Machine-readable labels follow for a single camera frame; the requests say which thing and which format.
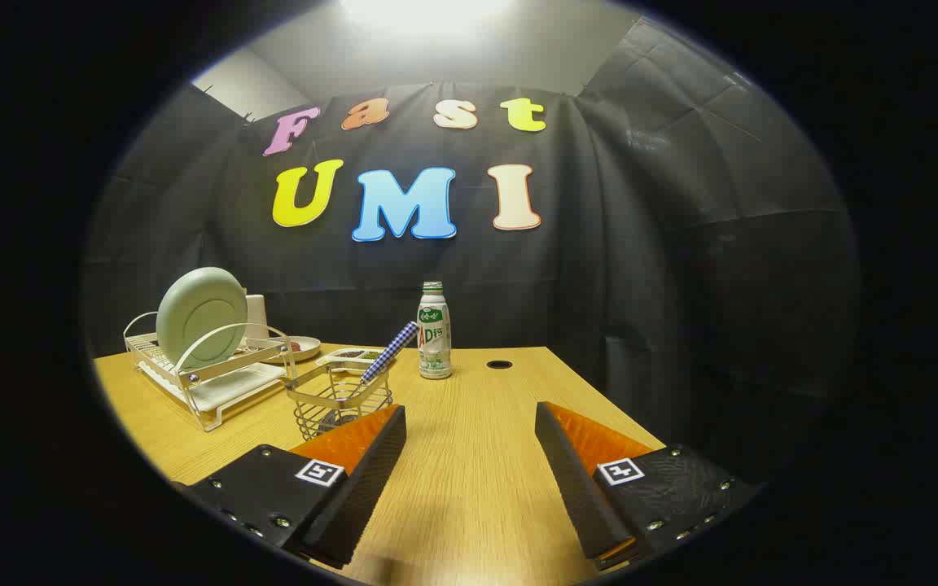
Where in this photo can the white drip tray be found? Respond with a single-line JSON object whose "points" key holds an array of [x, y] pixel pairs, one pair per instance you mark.
{"points": [[229, 389]]}

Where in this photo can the pale green plate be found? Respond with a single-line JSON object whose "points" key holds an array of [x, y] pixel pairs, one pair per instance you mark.
{"points": [[200, 317]]}

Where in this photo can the white divided tray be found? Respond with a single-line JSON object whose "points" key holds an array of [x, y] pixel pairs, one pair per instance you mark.
{"points": [[330, 360]]}

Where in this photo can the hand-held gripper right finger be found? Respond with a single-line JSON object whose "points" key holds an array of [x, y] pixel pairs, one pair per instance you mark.
{"points": [[579, 488]]}

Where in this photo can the white toaster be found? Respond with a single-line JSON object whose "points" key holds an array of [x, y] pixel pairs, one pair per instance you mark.
{"points": [[257, 317]]}

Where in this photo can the black backdrop cloth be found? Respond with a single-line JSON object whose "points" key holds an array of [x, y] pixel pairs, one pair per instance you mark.
{"points": [[640, 244]]}

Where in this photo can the white drink bottle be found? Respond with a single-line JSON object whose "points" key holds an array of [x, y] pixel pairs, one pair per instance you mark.
{"points": [[434, 342]]}

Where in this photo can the beige round dish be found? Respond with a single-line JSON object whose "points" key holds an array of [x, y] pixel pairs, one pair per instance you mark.
{"points": [[308, 349]]}

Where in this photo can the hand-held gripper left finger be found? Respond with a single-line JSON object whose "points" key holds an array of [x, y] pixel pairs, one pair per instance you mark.
{"points": [[355, 496]]}

